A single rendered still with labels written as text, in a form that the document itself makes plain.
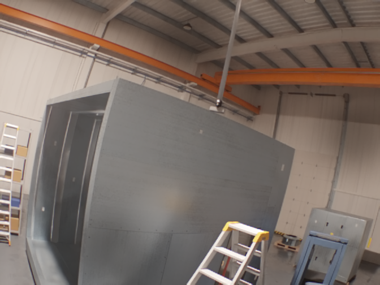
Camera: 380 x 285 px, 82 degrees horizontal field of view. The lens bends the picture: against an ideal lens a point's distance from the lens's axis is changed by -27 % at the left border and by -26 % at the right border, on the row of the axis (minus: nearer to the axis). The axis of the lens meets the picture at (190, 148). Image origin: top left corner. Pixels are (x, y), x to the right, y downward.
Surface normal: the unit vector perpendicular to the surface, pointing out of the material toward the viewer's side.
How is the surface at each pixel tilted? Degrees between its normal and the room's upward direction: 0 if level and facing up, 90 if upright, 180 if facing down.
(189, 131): 90
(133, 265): 90
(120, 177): 90
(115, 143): 90
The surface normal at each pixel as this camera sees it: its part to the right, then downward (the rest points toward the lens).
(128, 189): 0.63, 0.12
